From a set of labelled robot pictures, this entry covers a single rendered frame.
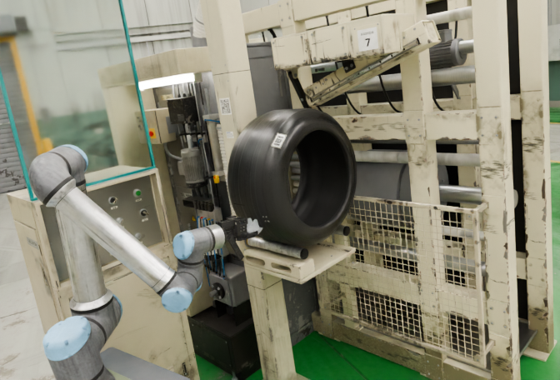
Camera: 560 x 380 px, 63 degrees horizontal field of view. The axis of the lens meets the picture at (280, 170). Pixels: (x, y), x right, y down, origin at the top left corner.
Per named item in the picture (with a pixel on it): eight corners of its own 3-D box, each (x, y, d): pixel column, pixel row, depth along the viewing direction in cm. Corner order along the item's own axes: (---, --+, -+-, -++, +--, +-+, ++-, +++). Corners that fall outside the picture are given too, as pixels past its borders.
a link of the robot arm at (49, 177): (25, 154, 134) (197, 302, 145) (48, 144, 146) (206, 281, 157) (3, 181, 136) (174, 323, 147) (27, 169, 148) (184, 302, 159)
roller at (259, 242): (248, 233, 210) (254, 238, 212) (243, 242, 208) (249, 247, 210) (304, 246, 185) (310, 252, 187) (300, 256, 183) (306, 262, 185)
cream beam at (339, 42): (273, 71, 216) (269, 38, 213) (308, 66, 233) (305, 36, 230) (384, 54, 173) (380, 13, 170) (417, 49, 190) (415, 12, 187)
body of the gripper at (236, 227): (249, 217, 173) (223, 223, 165) (251, 239, 174) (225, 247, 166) (237, 215, 179) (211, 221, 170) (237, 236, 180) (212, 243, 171)
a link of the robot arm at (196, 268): (170, 296, 159) (172, 263, 155) (179, 278, 170) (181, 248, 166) (197, 299, 159) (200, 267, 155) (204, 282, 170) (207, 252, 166)
